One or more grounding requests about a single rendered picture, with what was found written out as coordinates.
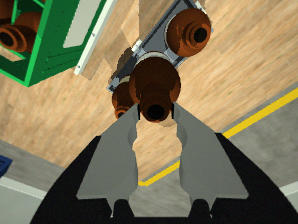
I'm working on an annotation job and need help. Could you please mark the grey rectangular tray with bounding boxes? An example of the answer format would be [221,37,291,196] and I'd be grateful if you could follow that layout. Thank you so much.
[106,0,199,94]

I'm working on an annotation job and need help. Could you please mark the green crate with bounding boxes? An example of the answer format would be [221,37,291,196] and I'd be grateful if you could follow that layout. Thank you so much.
[0,0,107,87]

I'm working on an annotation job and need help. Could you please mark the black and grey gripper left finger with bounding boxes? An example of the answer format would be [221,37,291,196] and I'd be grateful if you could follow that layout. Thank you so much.
[30,103,140,224]

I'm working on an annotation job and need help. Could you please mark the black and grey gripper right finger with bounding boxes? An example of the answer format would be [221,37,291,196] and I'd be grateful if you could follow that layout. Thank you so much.
[171,102,298,224]

